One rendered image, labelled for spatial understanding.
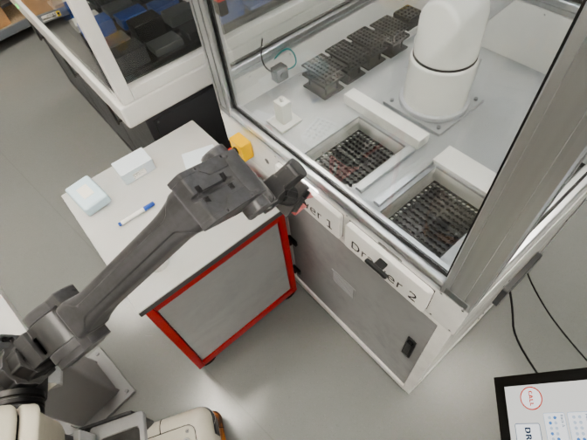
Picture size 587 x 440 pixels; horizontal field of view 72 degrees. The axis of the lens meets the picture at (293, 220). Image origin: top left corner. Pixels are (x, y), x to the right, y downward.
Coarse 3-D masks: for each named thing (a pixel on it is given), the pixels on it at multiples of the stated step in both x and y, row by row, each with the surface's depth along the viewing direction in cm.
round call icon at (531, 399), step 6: (522, 390) 77; (528, 390) 76; (534, 390) 75; (540, 390) 74; (522, 396) 76; (528, 396) 75; (534, 396) 75; (540, 396) 74; (522, 402) 76; (528, 402) 75; (534, 402) 74; (540, 402) 73; (522, 408) 75; (528, 408) 74; (534, 408) 74; (540, 408) 73
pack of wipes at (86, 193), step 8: (88, 176) 148; (80, 184) 145; (88, 184) 145; (96, 184) 145; (72, 192) 143; (80, 192) 143; (88, 192) 142; (96, 192) 142; (104, 192) 142; (80, 200) 141; (88, 200) 140; (96, 200) 140; (104, 200) 142; (88, 208) 139; (96, 208) 141
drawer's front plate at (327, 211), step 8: (312, 192) 118; (312, 200) 120; (320, 200) 117; (320, 208) 119; (328, 208) 115; (312, 216) 127; (320, 216) 122; (328, 216) 117; (336, 216) 113; (336, 224) 116; (336, 232) 120
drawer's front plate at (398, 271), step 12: (348, 228) 111; (348, 240) 116; (360, 240) 110; (372, 240) 107; (360, 252) 114; (372, 252) 108; (384, 252) 105; (396, 264) 103; (396, 276) 106; (408, 276) 101; (396, 288) 110; (408, 288) 104; (420, 288) 99; (408, 300) 108; (420, 300) 103
